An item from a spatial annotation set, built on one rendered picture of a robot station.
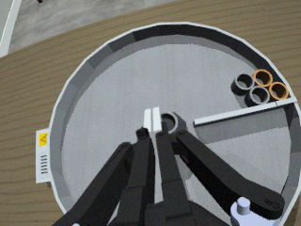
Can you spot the grey metal bushing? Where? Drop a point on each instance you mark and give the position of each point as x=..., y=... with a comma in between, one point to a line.
x=262, y=92
x=245, y=78
x=171, y=116

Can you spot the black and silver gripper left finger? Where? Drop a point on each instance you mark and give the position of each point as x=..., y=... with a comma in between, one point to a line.
x=97, y=204

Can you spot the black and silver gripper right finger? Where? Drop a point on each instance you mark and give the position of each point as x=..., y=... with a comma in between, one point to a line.
x=247, y=203

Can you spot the bronze bushing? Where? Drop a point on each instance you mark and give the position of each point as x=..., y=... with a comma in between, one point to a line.
x=281, y=91
x=264, y=76

